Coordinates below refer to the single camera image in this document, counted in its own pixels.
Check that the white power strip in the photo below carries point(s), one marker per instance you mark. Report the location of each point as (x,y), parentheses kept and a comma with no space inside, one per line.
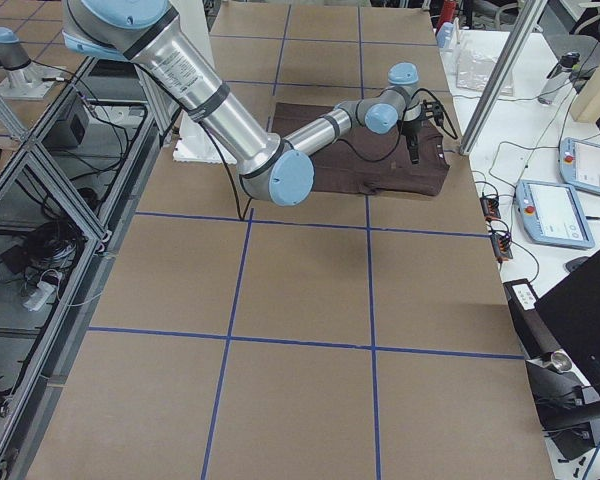
(40,295)

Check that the red cylinder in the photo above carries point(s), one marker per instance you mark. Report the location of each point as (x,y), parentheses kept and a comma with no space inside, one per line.
(448,10)

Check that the dark brown t-shirt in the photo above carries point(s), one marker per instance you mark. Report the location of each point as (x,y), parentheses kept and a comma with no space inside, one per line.
(363,162)

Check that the far blue teach pendant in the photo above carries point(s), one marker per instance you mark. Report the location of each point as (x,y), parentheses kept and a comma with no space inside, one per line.
(579,164)

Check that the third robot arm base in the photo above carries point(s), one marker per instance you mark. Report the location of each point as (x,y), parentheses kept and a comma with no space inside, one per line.
(25,80)

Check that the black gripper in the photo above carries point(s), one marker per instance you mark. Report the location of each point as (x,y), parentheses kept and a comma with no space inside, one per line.
(412,127)

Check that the silver water bottle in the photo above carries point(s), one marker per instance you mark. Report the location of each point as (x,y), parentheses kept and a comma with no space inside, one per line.
(558,77)

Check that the blue teach pendant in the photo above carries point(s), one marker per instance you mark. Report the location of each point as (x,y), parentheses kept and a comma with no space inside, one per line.
(552,214)
(579,164)

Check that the clear plastic bag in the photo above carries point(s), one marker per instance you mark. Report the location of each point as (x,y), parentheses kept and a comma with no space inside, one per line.
(474,69)

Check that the near blue teach pendant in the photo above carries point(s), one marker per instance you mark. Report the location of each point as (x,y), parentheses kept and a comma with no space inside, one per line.
(552,214)

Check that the black monitor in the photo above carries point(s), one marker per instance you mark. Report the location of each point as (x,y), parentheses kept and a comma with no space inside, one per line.
(571,312)

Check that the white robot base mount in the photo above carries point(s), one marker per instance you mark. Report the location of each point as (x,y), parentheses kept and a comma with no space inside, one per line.
(194,145)

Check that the aluminium frame post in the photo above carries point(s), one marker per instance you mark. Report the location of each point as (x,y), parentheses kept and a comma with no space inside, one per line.
(516,40)

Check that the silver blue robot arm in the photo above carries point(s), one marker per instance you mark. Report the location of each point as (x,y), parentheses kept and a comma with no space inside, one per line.
(278,169)

